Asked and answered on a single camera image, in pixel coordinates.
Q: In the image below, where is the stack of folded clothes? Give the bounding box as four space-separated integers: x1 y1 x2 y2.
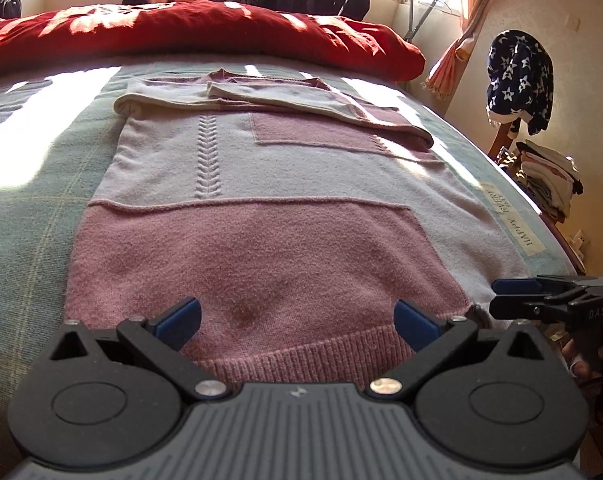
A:
511 139 586 223

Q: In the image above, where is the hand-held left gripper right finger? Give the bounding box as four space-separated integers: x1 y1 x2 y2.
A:
369 299 557 402

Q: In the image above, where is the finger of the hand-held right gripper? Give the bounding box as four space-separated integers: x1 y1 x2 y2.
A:
489 296 572 321
492 276 589 297

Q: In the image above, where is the orange striped curtain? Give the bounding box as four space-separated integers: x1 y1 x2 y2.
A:
425 0 505 111

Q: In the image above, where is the star print dark cloth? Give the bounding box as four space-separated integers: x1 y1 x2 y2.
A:
485 30 555 136

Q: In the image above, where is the person's right hand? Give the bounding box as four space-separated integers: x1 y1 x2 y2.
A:
564 340 603 386

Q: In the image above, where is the pink and white knit sweater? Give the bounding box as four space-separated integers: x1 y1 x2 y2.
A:
64 67 537 391

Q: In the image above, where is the red duvet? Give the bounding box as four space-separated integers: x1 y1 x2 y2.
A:
0 1 426 83

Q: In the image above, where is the green checked blanket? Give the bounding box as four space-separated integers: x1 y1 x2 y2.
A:
0 50 585 466

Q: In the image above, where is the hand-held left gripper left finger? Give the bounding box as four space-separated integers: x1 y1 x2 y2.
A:
46 297 231 402

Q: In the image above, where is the wooden chair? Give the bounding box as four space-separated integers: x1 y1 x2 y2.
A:
487 120 525 171

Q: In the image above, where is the metal drying rack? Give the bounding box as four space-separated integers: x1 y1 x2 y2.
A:
371 0 452 43

